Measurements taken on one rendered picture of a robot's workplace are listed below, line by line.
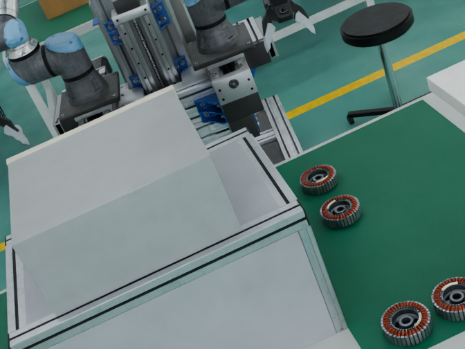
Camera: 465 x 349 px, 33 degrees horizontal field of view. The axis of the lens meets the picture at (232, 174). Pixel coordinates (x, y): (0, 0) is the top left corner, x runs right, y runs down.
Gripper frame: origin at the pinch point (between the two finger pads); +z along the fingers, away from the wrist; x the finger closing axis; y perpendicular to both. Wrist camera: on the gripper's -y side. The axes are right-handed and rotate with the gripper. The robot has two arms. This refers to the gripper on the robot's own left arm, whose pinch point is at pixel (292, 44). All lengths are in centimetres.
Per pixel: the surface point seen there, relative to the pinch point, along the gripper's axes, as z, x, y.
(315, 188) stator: 37.3, 8.2, -17.9
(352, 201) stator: 36.7, 0.4, -31.7
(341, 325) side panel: 39, 16, -72
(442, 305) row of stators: 37, -7, -80
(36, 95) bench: 68, 131, 217
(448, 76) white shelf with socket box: -5, -25, -58
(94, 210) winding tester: -16, 54, -76
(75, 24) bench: 40, 94, 224
